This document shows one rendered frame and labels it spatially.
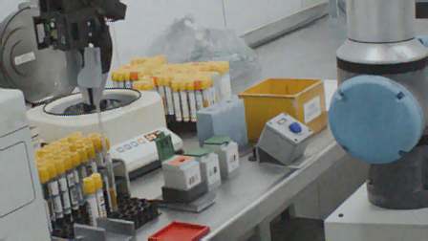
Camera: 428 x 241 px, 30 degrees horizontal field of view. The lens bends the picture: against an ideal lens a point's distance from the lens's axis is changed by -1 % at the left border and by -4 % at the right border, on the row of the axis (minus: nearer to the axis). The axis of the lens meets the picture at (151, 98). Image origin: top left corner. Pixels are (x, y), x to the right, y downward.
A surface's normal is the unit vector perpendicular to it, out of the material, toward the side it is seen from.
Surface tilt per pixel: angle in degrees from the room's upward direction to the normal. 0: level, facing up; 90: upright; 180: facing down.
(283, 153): 90
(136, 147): 25
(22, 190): 90
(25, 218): 90
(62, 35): 90
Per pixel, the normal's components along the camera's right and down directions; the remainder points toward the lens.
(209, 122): -0.65, 0.26
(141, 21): 0.80, 0.04
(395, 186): -0.69, -0.04
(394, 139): -0.47, 0.38
